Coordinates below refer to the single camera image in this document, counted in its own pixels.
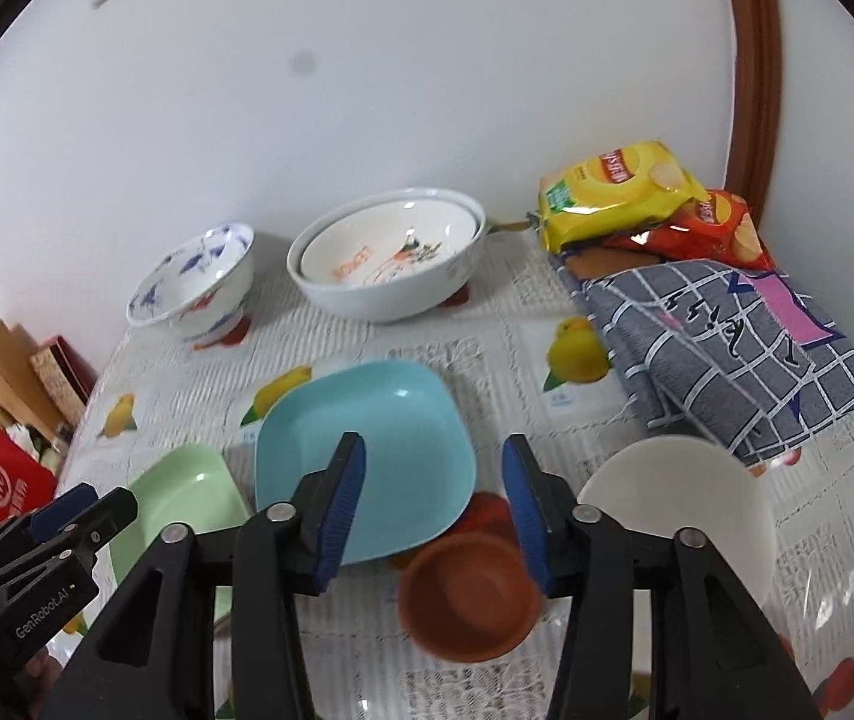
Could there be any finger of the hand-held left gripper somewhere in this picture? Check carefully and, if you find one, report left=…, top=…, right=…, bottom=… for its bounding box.
left=0, top=486, right=140, bottom=602
left=0, top=481, right=101, bottom=572

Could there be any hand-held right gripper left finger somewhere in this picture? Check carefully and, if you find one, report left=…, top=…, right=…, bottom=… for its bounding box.
left=40, top=431, right=368, bottom=720

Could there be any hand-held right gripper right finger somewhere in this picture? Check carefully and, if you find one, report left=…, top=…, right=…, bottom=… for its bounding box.
left=500, top=433, right=825, bottom=720

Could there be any light blue plastic plate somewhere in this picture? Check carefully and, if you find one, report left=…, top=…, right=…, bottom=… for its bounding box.
left=253, top=360, right=479, bottom=567

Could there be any light green plastic plate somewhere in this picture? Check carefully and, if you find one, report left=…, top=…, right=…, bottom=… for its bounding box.
left=107, top=442, right=251, bottom=616

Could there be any small brown bowl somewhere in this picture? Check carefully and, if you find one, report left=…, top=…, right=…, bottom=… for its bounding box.
left=398, top=532, right=548, bottom=663

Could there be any plain white bowl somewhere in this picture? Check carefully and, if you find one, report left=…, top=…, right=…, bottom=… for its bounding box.
left=575, top=435, right=779, bottom=608

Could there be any fruit print tablecloth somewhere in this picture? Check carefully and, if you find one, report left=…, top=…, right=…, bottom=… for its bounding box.
left=44, top=229, right=854, bottom=720

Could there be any large white porcelain bowl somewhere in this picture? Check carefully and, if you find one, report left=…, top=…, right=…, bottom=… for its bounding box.
left=286, top=187, right=488, bottom=325

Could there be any grey checkered cloth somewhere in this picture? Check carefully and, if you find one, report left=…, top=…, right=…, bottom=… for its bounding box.
left=558, top=255, right=854, bottom=466

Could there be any blue patterned porcelain bowl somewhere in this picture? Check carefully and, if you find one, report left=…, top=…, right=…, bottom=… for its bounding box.
left=125, top=223, right=257, bottom=341

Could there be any brown snack packet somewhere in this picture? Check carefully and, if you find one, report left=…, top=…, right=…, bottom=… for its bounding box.
left=568, top=246, right=662, bottom=280

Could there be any white bowl with printed inside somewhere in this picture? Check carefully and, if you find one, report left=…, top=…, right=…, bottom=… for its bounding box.
left=299, top=197, right=482, bottom=287

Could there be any yellow chip bag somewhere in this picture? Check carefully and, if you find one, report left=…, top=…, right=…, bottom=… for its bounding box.
left=537, top=139, right=709, bottom=256

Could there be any red chip bag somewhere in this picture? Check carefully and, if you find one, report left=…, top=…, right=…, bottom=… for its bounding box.
left=603, top=190, right=779, bottom=271

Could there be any brown wooden door frame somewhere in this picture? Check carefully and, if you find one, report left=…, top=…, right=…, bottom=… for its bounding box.
left=721, top=0, right=784, bottom=241

